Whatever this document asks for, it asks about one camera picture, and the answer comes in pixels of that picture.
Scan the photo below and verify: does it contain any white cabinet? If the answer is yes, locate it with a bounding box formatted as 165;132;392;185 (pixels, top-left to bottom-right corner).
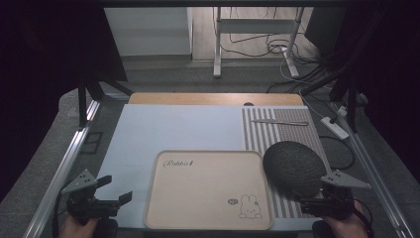
103;7;194;58

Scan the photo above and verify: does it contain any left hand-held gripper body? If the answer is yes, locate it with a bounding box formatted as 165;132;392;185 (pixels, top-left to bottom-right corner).
60;169;121;226

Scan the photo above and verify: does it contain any person's left hand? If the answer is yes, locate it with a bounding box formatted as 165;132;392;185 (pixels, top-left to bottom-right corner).
60;213;100;238

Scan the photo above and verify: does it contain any grey striped placemat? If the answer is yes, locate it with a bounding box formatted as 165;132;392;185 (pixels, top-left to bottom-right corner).
241;105;333;220

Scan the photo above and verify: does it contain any metal table knife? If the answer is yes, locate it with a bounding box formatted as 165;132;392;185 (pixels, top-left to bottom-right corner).
250;118;310;127

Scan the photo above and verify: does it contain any white metal stand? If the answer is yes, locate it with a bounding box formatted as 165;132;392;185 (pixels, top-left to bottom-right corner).
212;6;305;79

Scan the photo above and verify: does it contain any light blue table mat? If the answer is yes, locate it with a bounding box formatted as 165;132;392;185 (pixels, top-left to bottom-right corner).
94;103;323;232

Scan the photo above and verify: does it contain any dark grey round mat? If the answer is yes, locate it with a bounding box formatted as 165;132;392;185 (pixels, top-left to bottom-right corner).
262;140;328;200

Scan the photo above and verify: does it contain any black metal stand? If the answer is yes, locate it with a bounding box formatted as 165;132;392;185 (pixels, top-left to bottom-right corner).
299;68;361;134

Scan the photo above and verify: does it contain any black power cable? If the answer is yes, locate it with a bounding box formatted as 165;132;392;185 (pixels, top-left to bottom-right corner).
318;134;357;172

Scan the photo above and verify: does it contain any person's right hand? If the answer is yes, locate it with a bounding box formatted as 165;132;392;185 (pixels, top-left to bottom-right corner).
322;201;369;238

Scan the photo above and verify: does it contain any dark curtain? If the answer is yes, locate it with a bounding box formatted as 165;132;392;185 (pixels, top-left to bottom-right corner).
0;0;129;203
303;0;420;184

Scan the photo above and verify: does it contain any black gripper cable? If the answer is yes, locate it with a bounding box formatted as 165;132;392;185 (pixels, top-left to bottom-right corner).
352;197;375;238

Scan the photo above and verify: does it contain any bundle of floor cables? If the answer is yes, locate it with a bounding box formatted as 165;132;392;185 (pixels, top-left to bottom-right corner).
219;7;335;94

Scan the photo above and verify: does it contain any white power strip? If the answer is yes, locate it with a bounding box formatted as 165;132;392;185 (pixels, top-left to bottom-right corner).
320;115;351;141

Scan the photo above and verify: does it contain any beige tray with rabbit print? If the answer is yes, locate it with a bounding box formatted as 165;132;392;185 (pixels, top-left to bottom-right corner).
143;150;274;232

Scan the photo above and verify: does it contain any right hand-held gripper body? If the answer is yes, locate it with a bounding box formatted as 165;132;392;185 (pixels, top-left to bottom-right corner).
316;170;372;221

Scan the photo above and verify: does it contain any aluminium frame rail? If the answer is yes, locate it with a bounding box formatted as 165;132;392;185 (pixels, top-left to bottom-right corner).
330;101;420;238
22;98;101;238

